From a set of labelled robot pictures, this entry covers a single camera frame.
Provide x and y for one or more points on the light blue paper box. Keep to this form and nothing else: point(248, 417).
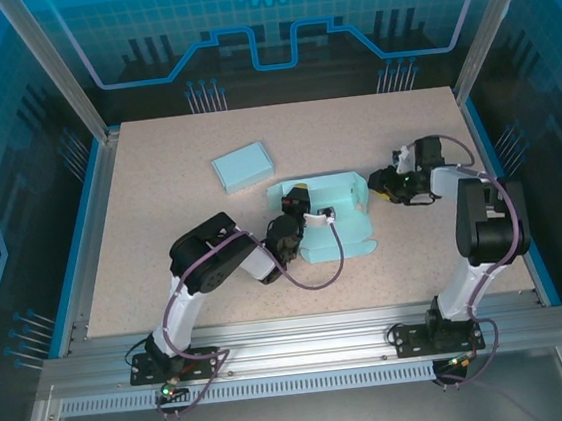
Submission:
point(344, 194)
point(243, 166)

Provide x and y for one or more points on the aluminium frame post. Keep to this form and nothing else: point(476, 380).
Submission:
point(492, 22)
point(61, 78)

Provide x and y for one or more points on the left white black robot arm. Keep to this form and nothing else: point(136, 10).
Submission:
point(206, 268)

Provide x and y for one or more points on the wide aluminium frame rail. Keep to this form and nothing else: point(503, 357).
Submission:
point(300, 344)

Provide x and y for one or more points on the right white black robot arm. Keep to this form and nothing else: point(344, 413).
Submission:
point(489, 229)

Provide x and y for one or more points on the narrow aluminium frame rail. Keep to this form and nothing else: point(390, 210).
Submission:
point(99, 214)

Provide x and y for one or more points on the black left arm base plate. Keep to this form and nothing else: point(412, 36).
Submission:
point(137, 374)

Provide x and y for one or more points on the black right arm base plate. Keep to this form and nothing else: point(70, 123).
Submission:
point(411, 348)

